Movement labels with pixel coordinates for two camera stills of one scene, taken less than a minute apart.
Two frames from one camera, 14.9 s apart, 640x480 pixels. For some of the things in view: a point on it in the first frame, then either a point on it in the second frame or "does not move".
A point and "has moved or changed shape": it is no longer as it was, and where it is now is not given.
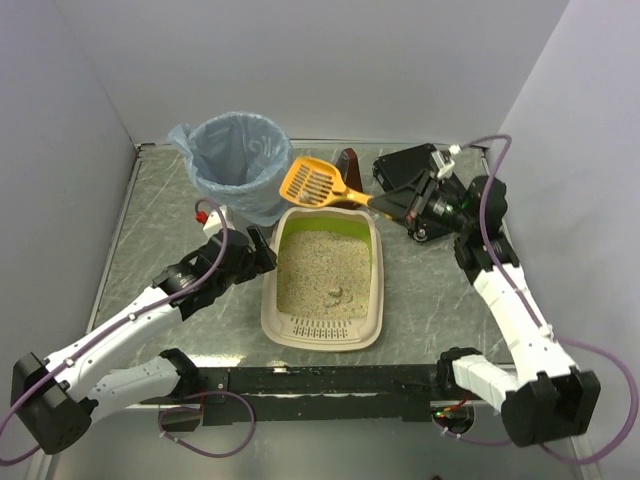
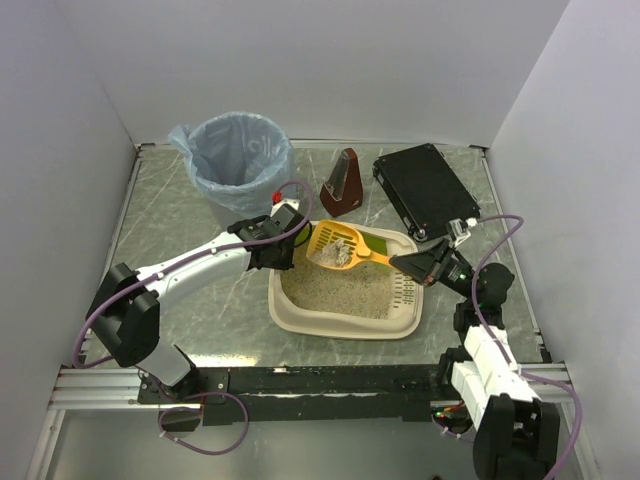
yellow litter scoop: [315, 183] → [339, 245]
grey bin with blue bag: [243, 162] does not move
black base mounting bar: [321, 394] does not move
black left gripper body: [260, 248] → [279, 255]
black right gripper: [417, 201] → [430, 267]
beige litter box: [327, 291] has moved or changed shape
